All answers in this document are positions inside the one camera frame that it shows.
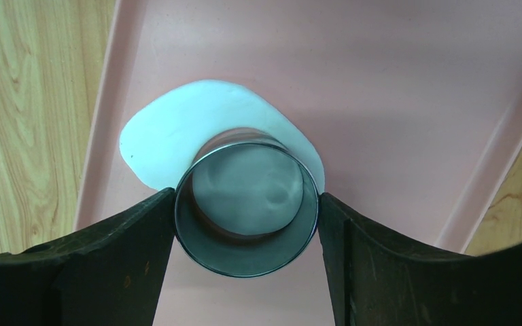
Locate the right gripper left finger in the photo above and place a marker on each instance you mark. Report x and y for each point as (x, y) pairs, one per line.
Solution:
(109, 273)

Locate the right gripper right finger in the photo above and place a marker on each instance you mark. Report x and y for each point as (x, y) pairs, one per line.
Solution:
(378, 276)

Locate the white dough ball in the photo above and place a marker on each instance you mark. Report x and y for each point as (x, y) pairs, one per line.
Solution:
(246, 190)

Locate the pink plastic tray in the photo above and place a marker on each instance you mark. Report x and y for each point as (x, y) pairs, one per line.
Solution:
(415, 108)

